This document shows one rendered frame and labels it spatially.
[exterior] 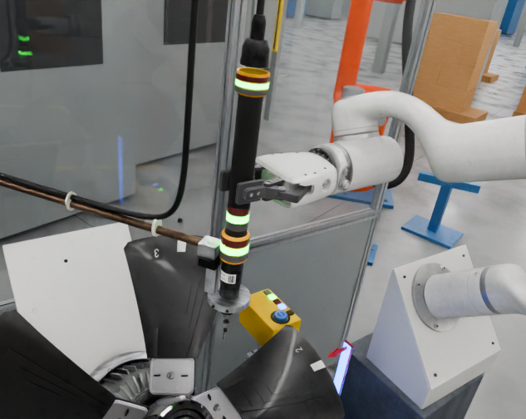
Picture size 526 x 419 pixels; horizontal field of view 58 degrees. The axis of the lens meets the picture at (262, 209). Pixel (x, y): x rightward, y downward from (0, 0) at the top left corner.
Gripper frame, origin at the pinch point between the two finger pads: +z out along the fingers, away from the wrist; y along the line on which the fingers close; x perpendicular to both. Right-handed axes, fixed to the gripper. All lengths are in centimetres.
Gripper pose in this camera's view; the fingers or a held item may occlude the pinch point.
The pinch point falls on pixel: (240, 185)
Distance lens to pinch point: 67.8
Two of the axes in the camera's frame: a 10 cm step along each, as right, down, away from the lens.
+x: 1.1, -8.8, -4.6
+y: -5.7, -4.3, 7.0
